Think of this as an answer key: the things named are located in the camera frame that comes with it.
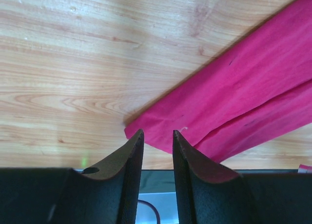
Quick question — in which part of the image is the black cloth strip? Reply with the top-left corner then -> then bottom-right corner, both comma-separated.
139,170 -> 300,197

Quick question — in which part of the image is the magenta t shirt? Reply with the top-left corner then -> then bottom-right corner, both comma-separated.
124,0 -> 312,163

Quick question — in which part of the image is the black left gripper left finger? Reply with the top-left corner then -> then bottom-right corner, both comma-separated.
52,130 -> 144,224

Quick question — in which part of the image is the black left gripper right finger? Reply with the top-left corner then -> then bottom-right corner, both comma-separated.
173,130 -> 258,224

